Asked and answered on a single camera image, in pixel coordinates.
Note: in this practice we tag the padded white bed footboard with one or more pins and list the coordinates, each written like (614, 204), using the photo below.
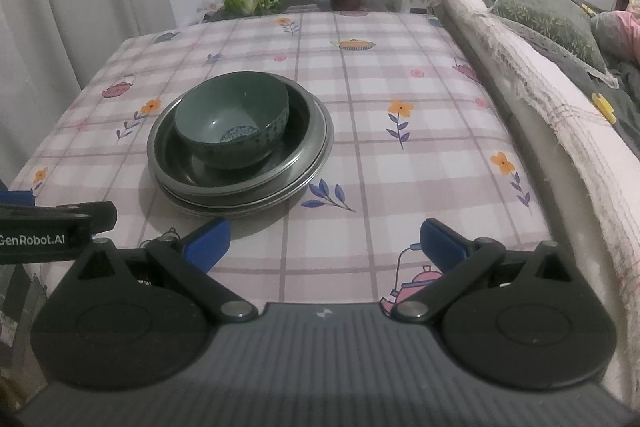
(550, 107)

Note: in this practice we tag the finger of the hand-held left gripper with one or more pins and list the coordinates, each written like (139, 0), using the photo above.
(15, 199)
(60, 212)

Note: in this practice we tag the white curtain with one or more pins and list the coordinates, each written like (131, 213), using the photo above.
(75, 7)

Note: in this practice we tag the green leaf-print pillow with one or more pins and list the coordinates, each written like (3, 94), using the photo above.
(550, 22)

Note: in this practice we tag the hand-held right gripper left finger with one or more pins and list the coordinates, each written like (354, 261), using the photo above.
(207, 242)

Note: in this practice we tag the yellow clip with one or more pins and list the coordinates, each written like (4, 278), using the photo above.
(604, 107)

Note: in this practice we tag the dark side table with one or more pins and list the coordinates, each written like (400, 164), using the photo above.
(300, 4)

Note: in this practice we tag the pink blanket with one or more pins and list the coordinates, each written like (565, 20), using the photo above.
(632, 19)

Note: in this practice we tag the dark grey bedding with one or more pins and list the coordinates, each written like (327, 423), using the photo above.
(625, 92)

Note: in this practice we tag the white printed plate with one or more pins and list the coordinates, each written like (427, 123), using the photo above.
(235, 213)

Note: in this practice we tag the plaid printed tablecloth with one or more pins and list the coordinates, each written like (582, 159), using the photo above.
(400, 57)

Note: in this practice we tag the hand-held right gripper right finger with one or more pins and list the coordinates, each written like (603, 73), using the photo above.
(442, 244)

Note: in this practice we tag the dark green ceramic bowl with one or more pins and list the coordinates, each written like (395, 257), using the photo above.
(225, 107)

